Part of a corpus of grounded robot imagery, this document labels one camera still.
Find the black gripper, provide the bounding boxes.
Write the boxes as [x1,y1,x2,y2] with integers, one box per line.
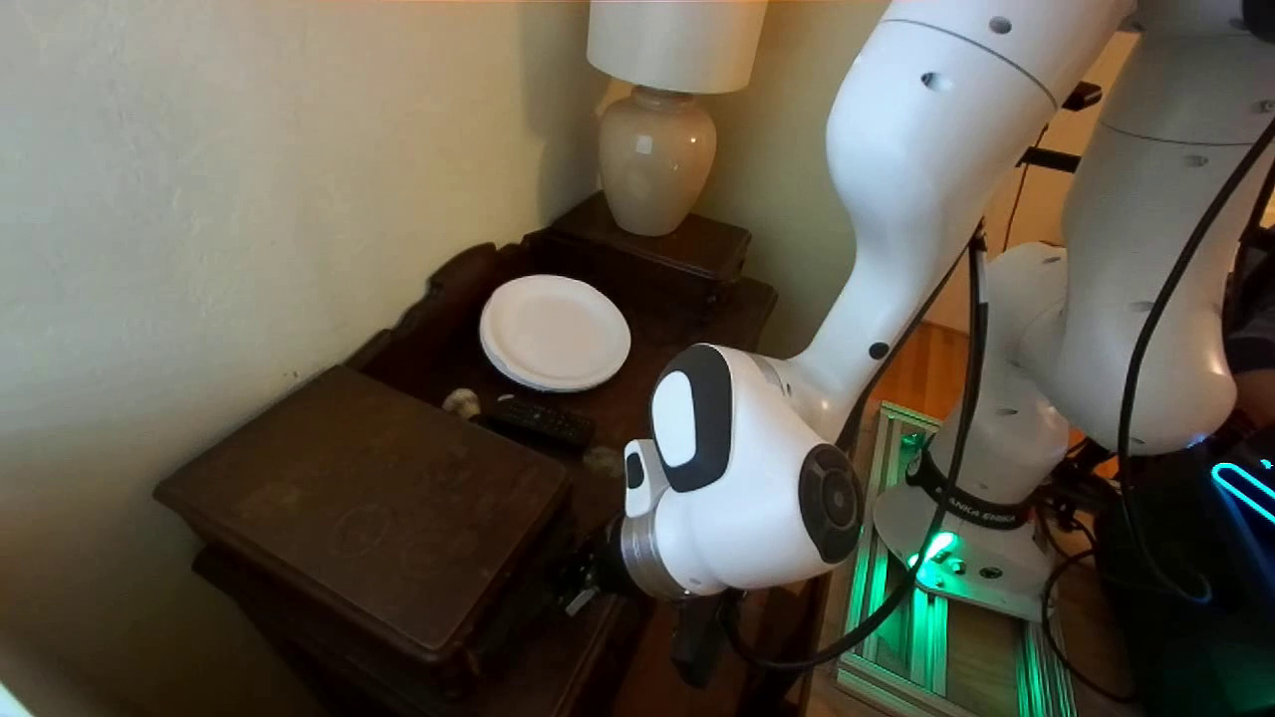
[552,541,627,616]

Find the green lit robot base platform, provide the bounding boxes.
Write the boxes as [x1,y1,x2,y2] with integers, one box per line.
[837,401,1081,717]

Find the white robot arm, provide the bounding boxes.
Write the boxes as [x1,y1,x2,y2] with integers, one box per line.
[618,0,1275,616]

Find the black remote control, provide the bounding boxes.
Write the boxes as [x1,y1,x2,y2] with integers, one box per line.
[478,393,594,452]

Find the dark wooden dresser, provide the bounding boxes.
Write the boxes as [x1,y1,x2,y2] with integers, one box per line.
[157,197,772,717]

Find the small round silver object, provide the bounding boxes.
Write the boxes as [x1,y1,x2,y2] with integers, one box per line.
[441,385,482,417]

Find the white plate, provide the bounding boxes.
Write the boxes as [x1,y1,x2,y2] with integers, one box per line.
[478,276,632,393]

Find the beige ceramic table lamp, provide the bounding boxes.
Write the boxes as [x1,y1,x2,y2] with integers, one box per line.
[584,0,769,233]

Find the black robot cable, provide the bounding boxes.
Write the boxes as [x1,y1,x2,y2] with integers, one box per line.
[712,115,1275,678]

